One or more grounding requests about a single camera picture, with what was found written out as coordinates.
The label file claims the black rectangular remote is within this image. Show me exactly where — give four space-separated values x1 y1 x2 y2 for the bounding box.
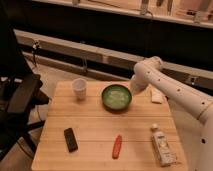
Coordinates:
64 128 78 152

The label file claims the black chair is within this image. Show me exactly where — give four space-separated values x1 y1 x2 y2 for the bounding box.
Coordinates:
0 11 49 162

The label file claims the small white sponge block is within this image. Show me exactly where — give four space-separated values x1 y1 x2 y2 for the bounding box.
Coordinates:
151 88 163 104

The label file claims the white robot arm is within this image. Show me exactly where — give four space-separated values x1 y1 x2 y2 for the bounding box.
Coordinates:
130 56 213 171

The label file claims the white tube bottle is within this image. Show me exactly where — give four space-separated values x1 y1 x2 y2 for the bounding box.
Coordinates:
151 123 176 167

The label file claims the red orange marker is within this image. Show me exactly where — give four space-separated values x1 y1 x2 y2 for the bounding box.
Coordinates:
112 135 122 159

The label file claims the green ceramic bowl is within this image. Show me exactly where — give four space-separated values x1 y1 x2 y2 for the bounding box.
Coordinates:
101 84 132 111

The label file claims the wooden table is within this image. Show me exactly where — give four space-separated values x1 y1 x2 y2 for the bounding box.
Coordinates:
32 81 188 171

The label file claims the white paper cup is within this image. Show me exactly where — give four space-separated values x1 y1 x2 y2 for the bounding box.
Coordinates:
72 78 87 100

